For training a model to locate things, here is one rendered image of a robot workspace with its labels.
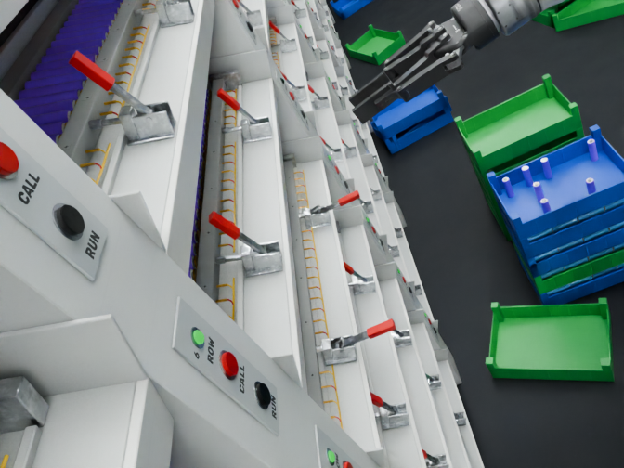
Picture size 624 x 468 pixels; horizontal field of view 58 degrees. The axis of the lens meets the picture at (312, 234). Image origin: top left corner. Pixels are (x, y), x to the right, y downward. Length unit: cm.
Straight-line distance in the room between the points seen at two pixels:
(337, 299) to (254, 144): 25
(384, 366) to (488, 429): 74
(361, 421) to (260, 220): 26
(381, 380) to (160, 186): 58
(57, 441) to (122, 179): 22
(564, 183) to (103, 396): 143
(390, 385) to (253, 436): 54
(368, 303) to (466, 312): 84
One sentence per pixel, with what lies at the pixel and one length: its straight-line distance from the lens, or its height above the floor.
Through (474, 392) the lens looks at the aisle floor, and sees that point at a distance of 168.
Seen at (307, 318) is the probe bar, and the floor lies 93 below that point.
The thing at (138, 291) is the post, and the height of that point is 128.
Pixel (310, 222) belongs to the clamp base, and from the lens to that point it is 90.
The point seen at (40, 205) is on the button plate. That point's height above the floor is 135.
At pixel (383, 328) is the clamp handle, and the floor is 92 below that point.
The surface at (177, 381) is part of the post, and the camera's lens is 33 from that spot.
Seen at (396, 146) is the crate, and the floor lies 3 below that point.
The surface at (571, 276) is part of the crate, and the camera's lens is 169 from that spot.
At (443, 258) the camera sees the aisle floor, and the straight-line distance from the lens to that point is 198.
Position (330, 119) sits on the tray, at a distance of 153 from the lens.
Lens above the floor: 145
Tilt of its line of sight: 38 degrees down
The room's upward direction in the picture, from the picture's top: 36 degrees counter-clockwise
